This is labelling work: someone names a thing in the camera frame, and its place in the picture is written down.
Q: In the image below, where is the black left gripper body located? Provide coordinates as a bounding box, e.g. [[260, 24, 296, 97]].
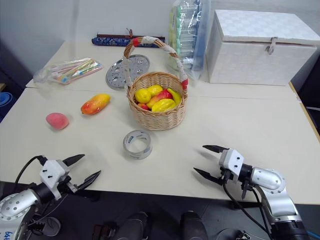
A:
[[57, 175, 81, 195]]

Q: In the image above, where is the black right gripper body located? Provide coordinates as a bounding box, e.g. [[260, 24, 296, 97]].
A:
[[219, 167, 239, 185]]

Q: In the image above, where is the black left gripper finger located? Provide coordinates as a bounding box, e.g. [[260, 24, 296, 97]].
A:
[[62, 154, 86, 167], [75, 170, 102, 192]]

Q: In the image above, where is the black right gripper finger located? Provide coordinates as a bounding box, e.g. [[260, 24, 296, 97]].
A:
[[193, 167, 222, 186], [202, 144, 230, 154]]

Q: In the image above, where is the pink peach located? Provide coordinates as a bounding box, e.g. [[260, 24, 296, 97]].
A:
[[45, 112, 70, 130]]

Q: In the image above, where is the clear tape roll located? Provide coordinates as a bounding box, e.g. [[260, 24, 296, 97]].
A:
[[122, 129, 153, 161]]

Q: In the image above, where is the dark rounded shape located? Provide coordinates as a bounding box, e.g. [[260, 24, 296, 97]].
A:
[[119, 211, 151, 240], [179, 210, 209, 240]]

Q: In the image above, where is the large red-yellow mango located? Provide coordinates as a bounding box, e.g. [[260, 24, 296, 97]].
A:
[[80, 93, 112, 116]]

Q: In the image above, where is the yellow banana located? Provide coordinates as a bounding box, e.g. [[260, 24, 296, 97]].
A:
[[166, 87, 182, 106]]

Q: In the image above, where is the yellow starfruit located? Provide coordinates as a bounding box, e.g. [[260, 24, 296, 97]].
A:
[[151, 98, 177, 113]]

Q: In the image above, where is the small red-yellow mango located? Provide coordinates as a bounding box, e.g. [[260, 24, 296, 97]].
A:
[[145, 89, 174, 109]]

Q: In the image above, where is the yellow pear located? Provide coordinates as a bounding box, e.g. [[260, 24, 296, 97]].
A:
[[147, 84, 165, 97]]

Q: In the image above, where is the blue bucket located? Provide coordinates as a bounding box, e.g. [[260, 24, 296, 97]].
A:
[[0, 91, 17, 121]]

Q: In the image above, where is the bag of coloured straws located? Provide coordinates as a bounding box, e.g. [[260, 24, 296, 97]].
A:
[[32, 57, 104, 86]]

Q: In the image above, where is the round yellow lemon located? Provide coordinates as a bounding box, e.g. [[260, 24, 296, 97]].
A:
[[134, 88, 152, 104]]

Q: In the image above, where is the round perforated steel plate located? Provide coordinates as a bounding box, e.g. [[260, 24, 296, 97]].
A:
[[105, 54, 151, 90]]

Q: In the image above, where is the white woven lidded box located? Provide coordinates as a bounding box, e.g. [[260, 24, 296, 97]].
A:
[[204, 9, 320, 87]]

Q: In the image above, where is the stack of plastic cups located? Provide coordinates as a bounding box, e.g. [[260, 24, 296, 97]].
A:
[[168, 0, 212, 81]]

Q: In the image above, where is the blue patterned fabric roll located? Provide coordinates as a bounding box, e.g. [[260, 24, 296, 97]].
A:
[[90, 27, 166, 48]]

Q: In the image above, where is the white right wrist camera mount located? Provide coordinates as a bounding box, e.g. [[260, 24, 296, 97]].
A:
[[218, 148, 245, 182]]

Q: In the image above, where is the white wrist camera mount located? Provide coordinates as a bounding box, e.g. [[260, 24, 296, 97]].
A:
[[218, 148, 245, 182], [39, 159, 71, 201]]

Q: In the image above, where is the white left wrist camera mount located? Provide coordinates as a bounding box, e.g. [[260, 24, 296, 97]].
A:
[[39, 159, 71, 201]]

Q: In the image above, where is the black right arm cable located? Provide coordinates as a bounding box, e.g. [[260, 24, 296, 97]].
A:
[[222, 182, 274, 240]]

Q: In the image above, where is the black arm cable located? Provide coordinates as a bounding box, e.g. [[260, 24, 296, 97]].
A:
[[222, 182, 274, 240], [14, 155, 49, 186]]

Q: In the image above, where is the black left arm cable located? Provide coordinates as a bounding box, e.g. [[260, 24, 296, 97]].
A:
[[14, 155, 49, 186]]

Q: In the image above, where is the wicker basket with handle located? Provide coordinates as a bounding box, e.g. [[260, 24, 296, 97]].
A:
[[123, 36, 189, 131]]

